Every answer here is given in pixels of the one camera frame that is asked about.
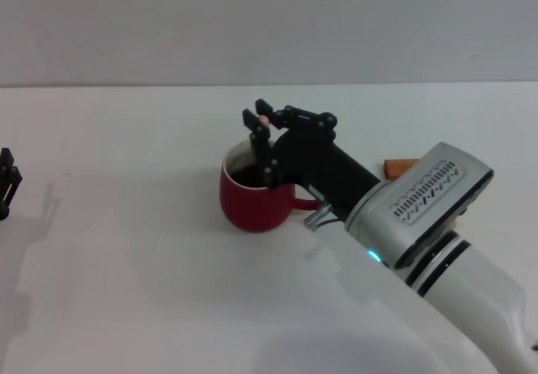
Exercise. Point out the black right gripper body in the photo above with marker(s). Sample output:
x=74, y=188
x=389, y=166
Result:
x=319, y=164

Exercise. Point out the red ceramic cup with coffee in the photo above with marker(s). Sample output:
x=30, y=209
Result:
x=252, y=210

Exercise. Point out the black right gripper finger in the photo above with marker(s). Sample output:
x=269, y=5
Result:
x=302, y=117
x=262, y=151

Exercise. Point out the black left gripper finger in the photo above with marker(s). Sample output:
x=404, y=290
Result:
x=7, y=189

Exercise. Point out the dark brown wooden block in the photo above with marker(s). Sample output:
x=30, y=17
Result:
x=399, y=167

